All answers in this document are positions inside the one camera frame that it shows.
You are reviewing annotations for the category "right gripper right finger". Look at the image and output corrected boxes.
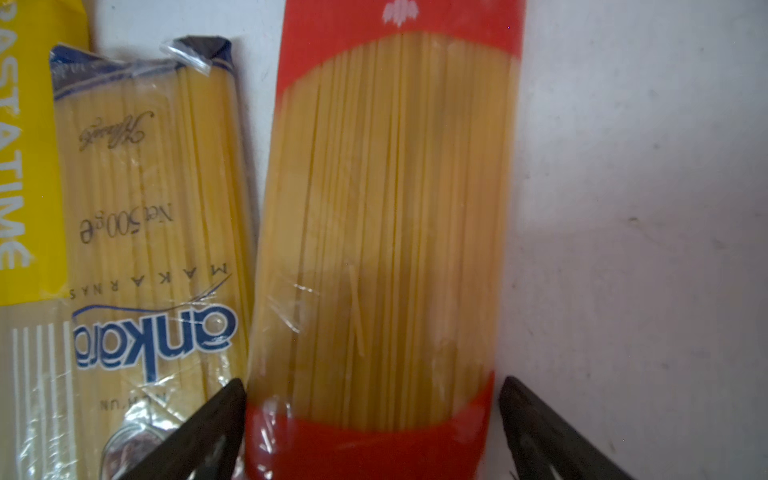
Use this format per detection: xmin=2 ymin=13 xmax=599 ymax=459
xmin=498 ymin=376 xmax=632 ymax=480

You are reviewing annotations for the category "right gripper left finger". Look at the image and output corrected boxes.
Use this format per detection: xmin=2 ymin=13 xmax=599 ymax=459
xmin=123 ymin=378 xmax=246 ymax=480

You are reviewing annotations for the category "yellow Pastatime bag right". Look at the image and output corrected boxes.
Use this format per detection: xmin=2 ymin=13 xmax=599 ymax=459
xmin=1 ymin=1 xmax=89 ymax=479

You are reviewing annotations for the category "clear blue Ankara spaghetti bag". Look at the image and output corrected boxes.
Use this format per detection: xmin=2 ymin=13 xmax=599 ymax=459
xmin=50 ymin=36 xmax=255 ymax=479

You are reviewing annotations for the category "red spaghetti bag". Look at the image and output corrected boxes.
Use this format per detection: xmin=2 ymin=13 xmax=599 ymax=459
xmin=245 ymin=1 xmax=526 ymax=479

